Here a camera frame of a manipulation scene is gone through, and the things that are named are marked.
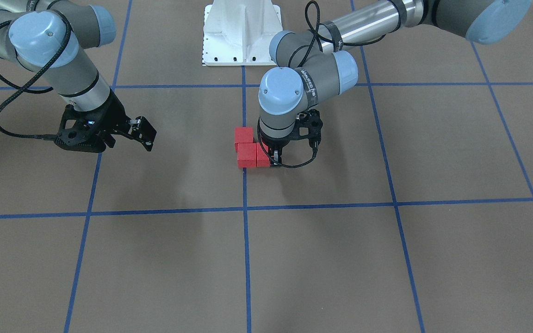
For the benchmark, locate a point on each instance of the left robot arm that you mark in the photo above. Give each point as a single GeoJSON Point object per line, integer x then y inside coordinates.
{"type": "Point", "coordinates": [315, 65]}

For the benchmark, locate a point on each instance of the brown paper table mat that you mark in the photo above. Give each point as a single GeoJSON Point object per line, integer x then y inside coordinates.
{"type": "Point", "coordinates": [416, 216]}

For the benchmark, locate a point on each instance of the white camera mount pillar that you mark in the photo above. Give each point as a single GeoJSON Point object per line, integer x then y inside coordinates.
{"type": "Point", "coordinates": [238, 32]}

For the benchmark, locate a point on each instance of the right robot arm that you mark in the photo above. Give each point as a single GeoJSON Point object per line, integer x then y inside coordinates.
{"type": "Point", "coordinates": [42, 49]}

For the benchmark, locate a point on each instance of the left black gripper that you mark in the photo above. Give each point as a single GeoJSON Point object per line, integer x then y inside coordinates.
{"type": "Point", "coordinates": [276, 144]}

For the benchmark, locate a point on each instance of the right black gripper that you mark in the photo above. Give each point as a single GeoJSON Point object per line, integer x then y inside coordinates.
{"type": "Point", "coordinates": [114, 114]}

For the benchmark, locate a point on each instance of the red block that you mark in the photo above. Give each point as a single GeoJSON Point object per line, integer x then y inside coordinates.
{"type": "Point", "coordinates": [246, 155]}
{"type": "Point", "coordinates": [262, 158]}
{"type": "Point", "coordinates": [243, 135]}

